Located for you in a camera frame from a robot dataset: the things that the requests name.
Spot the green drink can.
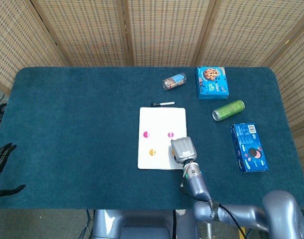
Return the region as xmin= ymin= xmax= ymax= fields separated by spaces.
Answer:
xmin=211 ymin=100 xmax=246 ymax=122

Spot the dark teal table mat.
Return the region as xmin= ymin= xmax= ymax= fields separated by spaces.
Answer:
xmin=0 ymin=66 xmax=304 ymax=210

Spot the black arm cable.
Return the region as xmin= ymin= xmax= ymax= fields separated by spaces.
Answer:
xmin=180 ymin=174 xmax=248 ymax=239

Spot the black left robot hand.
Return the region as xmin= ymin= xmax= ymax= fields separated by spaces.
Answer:
xmin=0 ymin=143 xmax=26 ymax=199

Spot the dark blue Oreo box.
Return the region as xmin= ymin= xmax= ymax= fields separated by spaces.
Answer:
xmin=229 ymin=122 xmax=269 ymax=174

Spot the clear plastic snack jar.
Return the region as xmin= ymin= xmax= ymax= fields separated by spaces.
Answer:
xmin=162 ymin=72 xmax=188 ymax=91

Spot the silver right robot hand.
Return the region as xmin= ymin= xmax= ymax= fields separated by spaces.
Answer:
xmin=170 ymin=136 xmax=198 ymax=165

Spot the light blue cookie box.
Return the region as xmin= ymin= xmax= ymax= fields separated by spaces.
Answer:
xmin=197 ymin=66 xmax=229 ymax=101

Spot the metal table leg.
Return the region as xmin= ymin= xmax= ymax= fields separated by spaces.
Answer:
xmin=205 ymin=222 xmax=214 ymax=239

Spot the white marker with black cap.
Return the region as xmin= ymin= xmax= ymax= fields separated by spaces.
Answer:
xmin=151 ymin=101 xmax=176 ymax=107

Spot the black cable clutter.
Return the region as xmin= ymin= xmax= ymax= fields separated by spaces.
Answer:
xmin=0 ymin=86 xmax=9 ymax=140

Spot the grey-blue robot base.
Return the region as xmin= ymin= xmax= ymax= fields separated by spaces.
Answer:
xmin=92 ymin=209 xmax=200 ymax=239

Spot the white magnetic whiteboard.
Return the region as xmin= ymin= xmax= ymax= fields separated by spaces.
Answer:
xmin=137 ymin=107 xmax=189 ymax=171

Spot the thin blue cable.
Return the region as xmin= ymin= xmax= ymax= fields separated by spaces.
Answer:
xmin=79 ymin=209 xmax=94 ymax=239

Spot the woven bamboo folding screen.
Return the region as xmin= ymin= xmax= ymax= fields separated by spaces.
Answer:
xmin=0 ymin=0 xmax=304 ymax=192

